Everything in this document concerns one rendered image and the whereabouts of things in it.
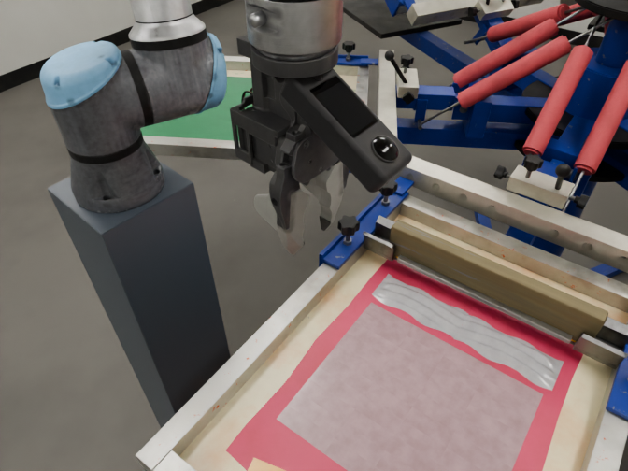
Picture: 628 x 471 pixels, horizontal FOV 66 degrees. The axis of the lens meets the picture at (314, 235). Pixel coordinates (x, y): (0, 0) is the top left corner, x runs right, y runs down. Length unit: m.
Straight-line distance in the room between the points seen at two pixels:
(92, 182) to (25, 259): 1.94
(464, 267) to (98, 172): 0.67
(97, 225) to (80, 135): 0.14
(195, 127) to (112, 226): 0.75
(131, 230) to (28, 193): 2.37
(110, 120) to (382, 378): 0.61
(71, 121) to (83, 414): 1.47
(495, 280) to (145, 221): 0.63
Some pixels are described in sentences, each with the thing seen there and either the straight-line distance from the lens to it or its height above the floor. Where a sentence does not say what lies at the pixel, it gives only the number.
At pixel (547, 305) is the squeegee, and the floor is 1.04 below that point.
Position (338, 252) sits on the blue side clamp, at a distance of 1.01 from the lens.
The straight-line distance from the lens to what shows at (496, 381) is 0.94.
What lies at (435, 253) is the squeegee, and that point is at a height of 1.04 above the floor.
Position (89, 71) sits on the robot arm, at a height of 1.43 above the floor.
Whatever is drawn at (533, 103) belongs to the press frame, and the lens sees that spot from 1.62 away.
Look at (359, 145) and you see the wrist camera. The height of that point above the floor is 1.51.
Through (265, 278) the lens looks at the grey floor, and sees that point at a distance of 2.31.
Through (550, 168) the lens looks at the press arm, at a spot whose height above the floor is 1.04.
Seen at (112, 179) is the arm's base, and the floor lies 1.26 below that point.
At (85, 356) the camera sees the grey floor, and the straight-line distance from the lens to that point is 2.24.
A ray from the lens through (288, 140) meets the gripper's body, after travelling 0.42.
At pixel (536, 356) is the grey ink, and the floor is 0.96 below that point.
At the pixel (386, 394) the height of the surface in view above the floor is 0.96.
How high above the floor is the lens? 1.72
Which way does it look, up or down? 43 degrees down
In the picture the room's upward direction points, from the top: straight up
